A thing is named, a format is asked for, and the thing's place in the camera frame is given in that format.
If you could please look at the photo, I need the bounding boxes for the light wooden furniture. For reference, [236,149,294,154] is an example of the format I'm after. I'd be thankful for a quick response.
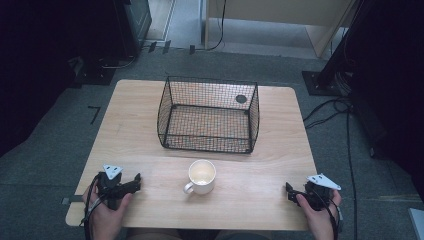
[203,0,356,59]

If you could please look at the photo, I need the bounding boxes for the white box corner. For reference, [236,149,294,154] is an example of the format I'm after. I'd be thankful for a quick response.
[407,207,424,240]

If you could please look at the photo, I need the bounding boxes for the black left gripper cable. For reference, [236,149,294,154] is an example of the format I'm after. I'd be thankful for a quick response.
[79,173,103,240]

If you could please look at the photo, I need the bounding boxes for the black stand base plate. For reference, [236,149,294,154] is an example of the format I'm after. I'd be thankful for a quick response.
[69,55,117,88]
[301,69,353,98]

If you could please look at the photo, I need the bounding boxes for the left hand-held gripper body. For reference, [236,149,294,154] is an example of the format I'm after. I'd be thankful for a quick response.
[97,163,135,211]

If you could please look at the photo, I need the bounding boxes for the black wire mesh basket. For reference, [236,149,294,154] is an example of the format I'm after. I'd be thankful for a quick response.
[156,75,261,155]

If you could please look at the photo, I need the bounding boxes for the person's right hand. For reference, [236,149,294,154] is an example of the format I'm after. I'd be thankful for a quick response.
[295,189,343,240]

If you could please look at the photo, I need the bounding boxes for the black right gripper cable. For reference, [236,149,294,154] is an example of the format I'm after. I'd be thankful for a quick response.
[313,189,340,240]

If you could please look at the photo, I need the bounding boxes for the dark curtain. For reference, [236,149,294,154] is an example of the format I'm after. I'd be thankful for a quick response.
[343,0,424,201]
[0,0,128,158]

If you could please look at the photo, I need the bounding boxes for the dark cabinet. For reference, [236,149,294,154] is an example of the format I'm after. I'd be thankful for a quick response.
[111,0,153,59]

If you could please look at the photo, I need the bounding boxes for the black hanging cable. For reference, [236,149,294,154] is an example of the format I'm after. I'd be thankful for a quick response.
[205,0,228,52]

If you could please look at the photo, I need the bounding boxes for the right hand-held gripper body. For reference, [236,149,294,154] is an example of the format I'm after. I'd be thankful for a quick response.
[297,172,343,212]

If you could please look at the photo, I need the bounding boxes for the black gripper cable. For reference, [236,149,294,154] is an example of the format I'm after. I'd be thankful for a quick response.
[313,189,340,240]
[79,173,103,240]

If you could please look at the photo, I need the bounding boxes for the white cup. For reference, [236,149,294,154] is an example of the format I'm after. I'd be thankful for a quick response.
[182,158,218,196]

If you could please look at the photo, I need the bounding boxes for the grey table edge bracket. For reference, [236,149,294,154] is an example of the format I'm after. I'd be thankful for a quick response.
[61,195,85,206]

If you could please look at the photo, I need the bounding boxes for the black angled floor tape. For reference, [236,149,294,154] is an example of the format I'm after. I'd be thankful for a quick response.
[87,105,102,126]

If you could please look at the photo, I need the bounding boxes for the person's left hand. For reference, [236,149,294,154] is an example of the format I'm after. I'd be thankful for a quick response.
[82,185,134,240]

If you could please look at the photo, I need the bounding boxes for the black floor cables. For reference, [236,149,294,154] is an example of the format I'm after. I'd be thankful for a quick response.
[302,96,359,240]

